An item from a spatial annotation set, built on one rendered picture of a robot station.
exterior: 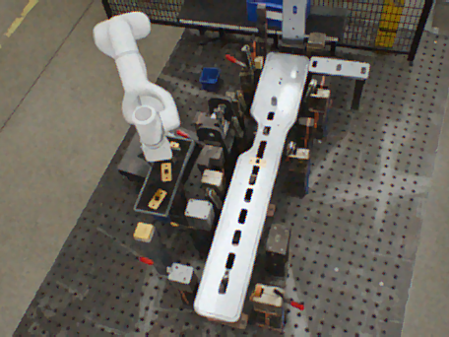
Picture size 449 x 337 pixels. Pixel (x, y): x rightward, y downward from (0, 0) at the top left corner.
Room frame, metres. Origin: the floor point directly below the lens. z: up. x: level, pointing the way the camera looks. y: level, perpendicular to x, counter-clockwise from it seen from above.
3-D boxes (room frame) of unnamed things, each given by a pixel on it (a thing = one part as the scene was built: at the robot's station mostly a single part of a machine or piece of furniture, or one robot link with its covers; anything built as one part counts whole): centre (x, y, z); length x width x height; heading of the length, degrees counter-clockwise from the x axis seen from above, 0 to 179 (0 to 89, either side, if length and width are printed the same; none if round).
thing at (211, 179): (1.06, 0.06, 0.89); 0.13 x 0.11 x 0.38; 65
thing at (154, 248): (0.84, 0.36, 0.92); 0.08 x 0.08 x 0.44; 65
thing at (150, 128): (1.08, 0.23, 1.50); 0.09 x 0.08 x 0.13; 97
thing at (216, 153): (1.20, 0.04, 0.89); 0.13 x 0.11 x 0.38; 65
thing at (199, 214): (0.92, 0.14, 0.90); 0.13 x 0.10 x 0.41; 65
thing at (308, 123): (1.32, -0.42, 0.84); 0.11 x 0.08 x 0.29; 65
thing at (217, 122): (1.32, -0.01, 0.94); 0.18 x 0.13 x 0.49; 155
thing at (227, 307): (1.12, -0.15, 1.00); 1.38 x 0.22 x 0.02; 155
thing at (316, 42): (1.76, -0.58, 0.88); 0.08 x 0.08 x 0.36; 65
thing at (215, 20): (2.04, -0.35, 1.02); 0.90 x 0.22 x 0.03; 65
